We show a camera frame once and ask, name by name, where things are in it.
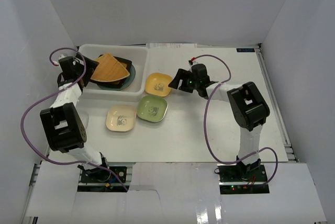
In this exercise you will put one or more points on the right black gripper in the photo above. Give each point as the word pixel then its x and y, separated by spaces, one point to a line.
pixel 182 75

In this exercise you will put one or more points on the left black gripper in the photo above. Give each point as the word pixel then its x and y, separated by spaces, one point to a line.
pixel 85 69

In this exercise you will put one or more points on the orange woven fan basket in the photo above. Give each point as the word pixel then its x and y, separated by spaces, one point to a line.
pixel 109 69

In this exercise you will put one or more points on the yellow square panda dish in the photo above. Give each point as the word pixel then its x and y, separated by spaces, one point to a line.
pixel 158 84

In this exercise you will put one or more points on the blue-grey round plate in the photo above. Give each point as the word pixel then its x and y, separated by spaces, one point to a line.
pixel 126 84

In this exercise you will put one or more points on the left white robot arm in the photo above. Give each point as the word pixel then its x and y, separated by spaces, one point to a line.
pixel 64 127

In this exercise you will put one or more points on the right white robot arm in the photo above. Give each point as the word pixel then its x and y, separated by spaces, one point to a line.
pixel 248 106

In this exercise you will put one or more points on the white plastic bin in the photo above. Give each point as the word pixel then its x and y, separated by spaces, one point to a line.
pixel 139 56

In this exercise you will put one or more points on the papers at table back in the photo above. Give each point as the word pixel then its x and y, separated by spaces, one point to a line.
pixel 171 45

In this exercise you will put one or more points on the green square panda dish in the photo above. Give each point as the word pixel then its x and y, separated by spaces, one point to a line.
pixel 152 108

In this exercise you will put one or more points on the cream square panda dish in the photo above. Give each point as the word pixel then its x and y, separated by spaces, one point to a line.
pixel 121 118

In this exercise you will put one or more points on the blue label sticker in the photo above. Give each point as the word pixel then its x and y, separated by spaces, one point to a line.
pixel 245 50

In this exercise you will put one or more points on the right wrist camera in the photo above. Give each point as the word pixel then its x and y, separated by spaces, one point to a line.
pixel 193 61

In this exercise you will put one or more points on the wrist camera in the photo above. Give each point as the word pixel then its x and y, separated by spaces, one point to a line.
pixel 193 61
pixel 57 62

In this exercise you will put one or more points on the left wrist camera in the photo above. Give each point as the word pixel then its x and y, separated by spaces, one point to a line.
pixel 57 62

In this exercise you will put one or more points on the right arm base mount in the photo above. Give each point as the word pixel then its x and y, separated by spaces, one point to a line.
pixel 231 174

